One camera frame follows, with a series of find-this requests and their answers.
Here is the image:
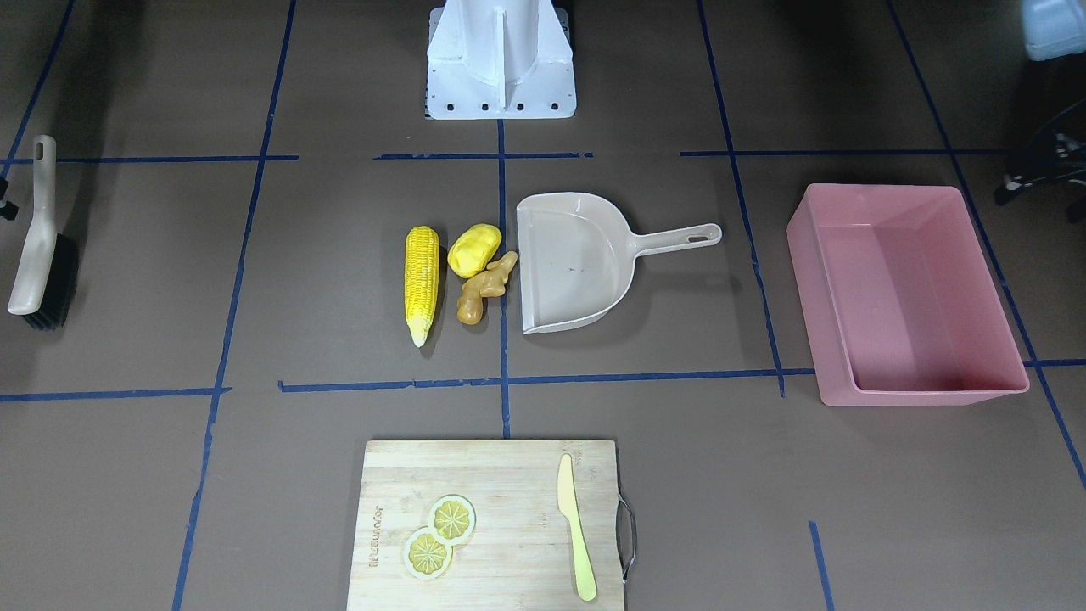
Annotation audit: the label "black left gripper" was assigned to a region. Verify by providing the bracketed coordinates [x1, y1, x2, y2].
[994, 127, 1085, 206]

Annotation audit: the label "yellow plastic knife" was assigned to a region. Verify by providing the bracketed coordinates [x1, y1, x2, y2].
[556, 455, 598, 603]

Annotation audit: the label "beige plastic dustpan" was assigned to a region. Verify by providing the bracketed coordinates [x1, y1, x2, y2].
[516, 191, 723, 335]

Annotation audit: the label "brown toy ginger root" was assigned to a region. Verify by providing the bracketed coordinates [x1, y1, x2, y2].
[456, 251, 518, 324]

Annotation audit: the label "beige hand brush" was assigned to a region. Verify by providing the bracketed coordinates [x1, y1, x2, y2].
[8, 135, 79, 330]

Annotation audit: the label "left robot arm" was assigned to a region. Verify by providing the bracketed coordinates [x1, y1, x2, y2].
[994, 1, 1083, 206]

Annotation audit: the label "white pillar mount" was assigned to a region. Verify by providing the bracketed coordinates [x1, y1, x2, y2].
[424, 1, 578, 120]

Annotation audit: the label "yellow toy corn cob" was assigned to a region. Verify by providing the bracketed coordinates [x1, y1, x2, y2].
[403, 226, 439, 348]

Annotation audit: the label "bamboo cutting board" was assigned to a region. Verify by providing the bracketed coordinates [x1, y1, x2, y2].
[345, 440, 629, 610]

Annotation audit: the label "pink plastic bin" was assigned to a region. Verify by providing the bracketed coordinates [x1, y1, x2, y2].
[787, 184, 1031, 406]

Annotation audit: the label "yellow toy potato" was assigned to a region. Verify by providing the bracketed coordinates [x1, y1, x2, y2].
[447, 222, 503, 279]

